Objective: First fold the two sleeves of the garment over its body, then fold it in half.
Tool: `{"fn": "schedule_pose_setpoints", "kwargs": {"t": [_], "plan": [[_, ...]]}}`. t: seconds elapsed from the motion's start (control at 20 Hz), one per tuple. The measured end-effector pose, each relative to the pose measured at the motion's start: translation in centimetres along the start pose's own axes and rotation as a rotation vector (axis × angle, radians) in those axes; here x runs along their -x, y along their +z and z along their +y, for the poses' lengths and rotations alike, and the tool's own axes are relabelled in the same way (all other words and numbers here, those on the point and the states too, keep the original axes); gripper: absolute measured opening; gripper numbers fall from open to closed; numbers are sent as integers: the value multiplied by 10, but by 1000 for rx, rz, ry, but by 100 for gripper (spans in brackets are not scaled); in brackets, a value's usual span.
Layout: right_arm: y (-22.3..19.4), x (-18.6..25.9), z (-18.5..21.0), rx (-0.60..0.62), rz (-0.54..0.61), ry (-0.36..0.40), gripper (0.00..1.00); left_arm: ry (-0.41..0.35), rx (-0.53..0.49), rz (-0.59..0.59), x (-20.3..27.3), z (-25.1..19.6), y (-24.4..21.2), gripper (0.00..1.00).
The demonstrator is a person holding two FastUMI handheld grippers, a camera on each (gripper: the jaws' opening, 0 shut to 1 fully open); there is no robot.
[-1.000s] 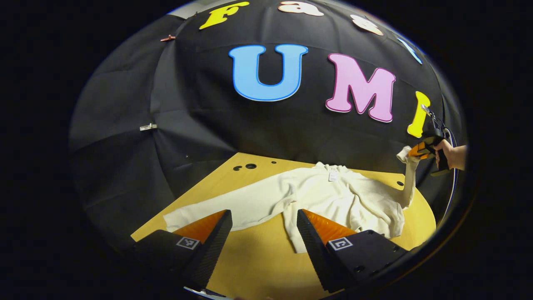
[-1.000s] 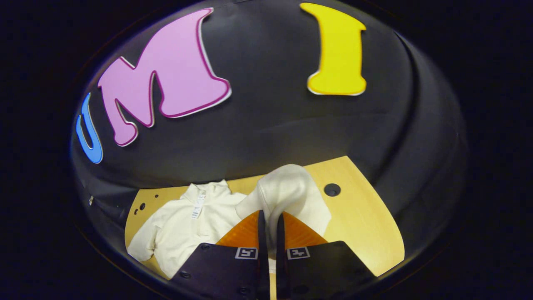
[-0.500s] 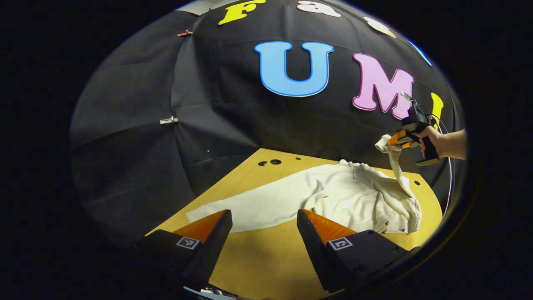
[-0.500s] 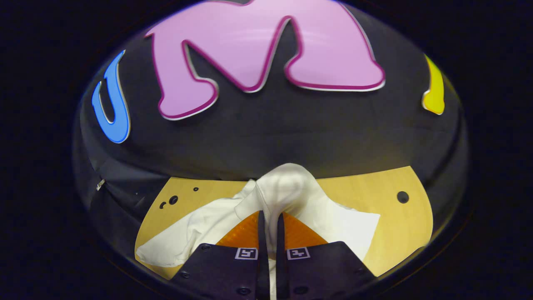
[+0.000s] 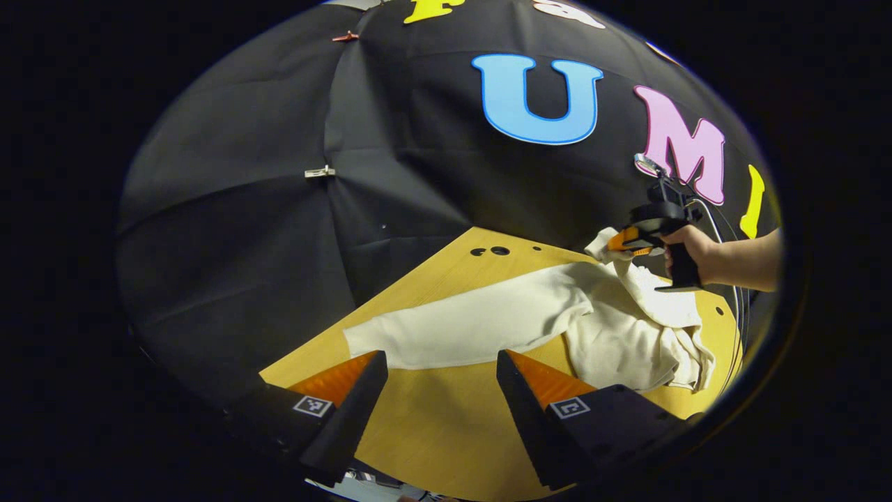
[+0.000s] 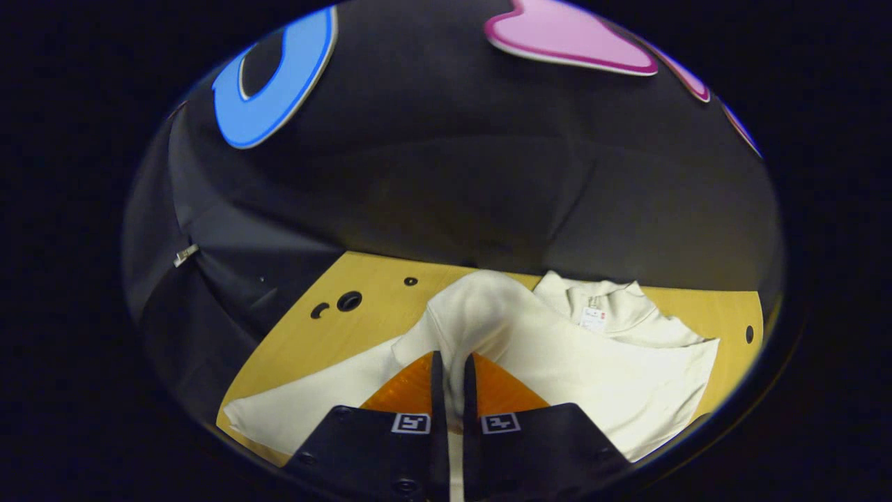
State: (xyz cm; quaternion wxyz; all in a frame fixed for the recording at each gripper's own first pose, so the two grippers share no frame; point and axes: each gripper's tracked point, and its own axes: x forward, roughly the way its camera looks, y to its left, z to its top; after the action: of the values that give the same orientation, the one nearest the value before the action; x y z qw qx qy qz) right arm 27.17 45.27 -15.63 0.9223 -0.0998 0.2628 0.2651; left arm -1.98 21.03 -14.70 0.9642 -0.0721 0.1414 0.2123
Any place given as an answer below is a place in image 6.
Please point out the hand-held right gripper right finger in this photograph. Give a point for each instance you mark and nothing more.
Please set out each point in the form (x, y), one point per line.
(470, 460)

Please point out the black backdrop cloth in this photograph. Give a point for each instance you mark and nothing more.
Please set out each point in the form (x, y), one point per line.
(453, 195)

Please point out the white cloth clip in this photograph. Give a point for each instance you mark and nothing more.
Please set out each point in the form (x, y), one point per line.
(185, 255)

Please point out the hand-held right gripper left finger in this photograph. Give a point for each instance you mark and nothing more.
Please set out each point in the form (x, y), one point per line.
(437, 460)

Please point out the white long-sleeved garment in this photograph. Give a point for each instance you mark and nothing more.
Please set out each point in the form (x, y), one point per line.
(557, 362)

